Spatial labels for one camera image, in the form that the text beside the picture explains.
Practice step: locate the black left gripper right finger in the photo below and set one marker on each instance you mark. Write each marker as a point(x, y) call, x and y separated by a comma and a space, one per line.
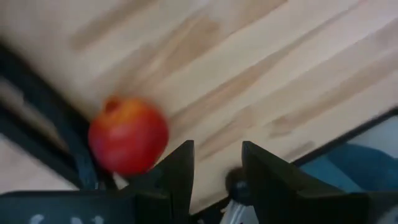
point(280, 193)

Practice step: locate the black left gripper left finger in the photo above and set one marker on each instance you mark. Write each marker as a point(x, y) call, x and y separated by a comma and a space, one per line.
point(161, 186)

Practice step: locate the small black fruit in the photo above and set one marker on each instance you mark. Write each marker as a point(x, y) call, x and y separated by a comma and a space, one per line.
point(234, 186)

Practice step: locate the red pomegranate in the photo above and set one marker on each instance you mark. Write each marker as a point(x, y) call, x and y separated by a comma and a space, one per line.
point(124, 137)

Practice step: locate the black metal table frame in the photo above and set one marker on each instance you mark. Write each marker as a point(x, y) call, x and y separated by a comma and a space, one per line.
point(62, 133)

